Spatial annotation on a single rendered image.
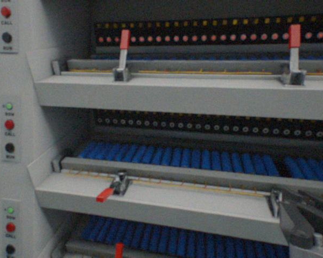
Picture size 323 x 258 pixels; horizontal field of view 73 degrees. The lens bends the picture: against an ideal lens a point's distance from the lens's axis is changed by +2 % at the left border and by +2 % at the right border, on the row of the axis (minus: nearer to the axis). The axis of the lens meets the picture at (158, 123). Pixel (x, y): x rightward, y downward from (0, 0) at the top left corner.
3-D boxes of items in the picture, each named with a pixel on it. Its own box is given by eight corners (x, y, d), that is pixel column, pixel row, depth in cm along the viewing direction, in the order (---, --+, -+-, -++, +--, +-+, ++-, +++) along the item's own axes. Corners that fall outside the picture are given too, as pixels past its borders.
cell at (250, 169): (249, 160, 46) (255, 180, 40) (240, 159, 46) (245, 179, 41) (250, 153, 45) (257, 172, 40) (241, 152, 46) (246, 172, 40)
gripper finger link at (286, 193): (315, 231, 23) (307, 230, 23) (287, 210, 30) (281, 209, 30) (315, 201, 23) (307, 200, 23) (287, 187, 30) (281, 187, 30)
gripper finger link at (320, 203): (327, 203, 23) (335, 204, 23) (297, 188, 30) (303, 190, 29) (327, 233, 23) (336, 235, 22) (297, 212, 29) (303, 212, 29)
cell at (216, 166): (219, 158, 47) (221, 177, 41) (210, 157, 48) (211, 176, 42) (219, 151, 46) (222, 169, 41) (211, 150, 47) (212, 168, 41)
